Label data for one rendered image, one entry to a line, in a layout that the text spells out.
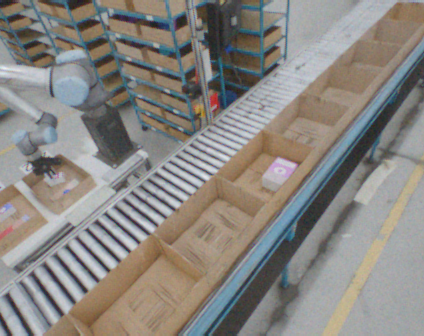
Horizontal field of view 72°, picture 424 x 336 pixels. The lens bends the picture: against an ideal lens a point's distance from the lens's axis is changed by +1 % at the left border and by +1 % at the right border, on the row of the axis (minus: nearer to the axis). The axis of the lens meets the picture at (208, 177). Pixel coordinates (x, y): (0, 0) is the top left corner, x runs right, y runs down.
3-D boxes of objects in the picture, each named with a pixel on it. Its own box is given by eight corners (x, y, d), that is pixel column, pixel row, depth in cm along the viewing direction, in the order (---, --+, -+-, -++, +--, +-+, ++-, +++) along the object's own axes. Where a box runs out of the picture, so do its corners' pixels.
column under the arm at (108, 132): (92, 156, 203) (69, 117, 180) (120, 135, 216) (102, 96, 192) (114, 169, 190) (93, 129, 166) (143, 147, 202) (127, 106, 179)
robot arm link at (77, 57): (97, 74, 171) (84, 44, 158) (95, 88, 159) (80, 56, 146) (72, 80, 170) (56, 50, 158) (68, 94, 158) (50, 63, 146)
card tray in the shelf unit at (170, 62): (150, 61, 253) (146, 49, 246) (175, 47, 265) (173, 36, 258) (179, 72, 230) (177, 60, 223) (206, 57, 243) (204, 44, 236)
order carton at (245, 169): (262, 152, 163) (262, 128, 151) (311, 173, 147) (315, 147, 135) (218, 196, 145) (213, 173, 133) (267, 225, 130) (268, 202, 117)
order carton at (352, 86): (327, 87, 198) (332, 62, 186) (372, 98, 182) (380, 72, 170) (297, 116, 180) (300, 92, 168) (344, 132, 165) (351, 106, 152)
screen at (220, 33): (234, 66, 218) (234, -26, 174) (256, 69, 213) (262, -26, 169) (212, 102, 189) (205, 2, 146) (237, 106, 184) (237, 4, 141)
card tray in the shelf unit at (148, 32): (143, 38, 238) (139, 25, 230) (169, 24, 251) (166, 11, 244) (176, 46, 216) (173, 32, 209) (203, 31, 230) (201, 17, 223)
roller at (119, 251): (96, 224, 167) (92, 219, 164) (153, 277, 140) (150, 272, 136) (88, 230, 165) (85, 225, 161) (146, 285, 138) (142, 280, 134)
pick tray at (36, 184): (67, 163, 202) (59, 152, 195) (98, 185, 182) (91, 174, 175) (29, 189, 189) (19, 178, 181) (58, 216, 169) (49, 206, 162)
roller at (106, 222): (105, 216, 170) (101, 211, 167) (163, 267, 143) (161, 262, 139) (98, 222, 168) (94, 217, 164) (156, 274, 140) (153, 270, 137)
